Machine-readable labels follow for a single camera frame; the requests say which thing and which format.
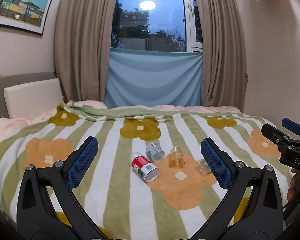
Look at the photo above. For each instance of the beige curtain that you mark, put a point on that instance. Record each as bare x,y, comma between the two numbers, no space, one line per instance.
220,42
85,42

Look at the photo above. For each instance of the floral striped blanket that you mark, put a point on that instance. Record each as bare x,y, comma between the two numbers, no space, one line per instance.
130,200

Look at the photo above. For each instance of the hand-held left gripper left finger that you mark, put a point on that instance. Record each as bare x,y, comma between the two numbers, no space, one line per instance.
82,165

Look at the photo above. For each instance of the person's right hand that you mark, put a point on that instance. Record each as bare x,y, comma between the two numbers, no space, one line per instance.
291,187

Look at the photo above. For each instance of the window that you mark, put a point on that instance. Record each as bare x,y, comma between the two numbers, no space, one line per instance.
150,17

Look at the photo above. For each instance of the clear plastic cup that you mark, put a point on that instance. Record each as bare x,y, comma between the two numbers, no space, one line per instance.
202,167

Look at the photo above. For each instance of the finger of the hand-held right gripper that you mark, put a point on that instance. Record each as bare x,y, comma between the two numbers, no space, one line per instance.
273,133
292,125

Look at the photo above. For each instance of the light blue cloth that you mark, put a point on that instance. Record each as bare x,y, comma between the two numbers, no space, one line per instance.
155,80

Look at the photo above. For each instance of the framed wall poster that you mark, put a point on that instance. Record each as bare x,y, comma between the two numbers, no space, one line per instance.
20,5

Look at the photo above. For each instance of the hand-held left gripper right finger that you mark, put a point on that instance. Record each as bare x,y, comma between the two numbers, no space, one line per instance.
216,165

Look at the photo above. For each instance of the red and white cup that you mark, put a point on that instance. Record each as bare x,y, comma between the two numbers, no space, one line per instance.
143,166

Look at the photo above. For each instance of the clear yellow cup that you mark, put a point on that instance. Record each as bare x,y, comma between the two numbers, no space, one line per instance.
176,158

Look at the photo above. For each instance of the white cushion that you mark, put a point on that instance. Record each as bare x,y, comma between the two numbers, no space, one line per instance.
32,98

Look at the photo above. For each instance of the blue and white cup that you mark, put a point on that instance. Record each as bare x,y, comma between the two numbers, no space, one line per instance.
155,151

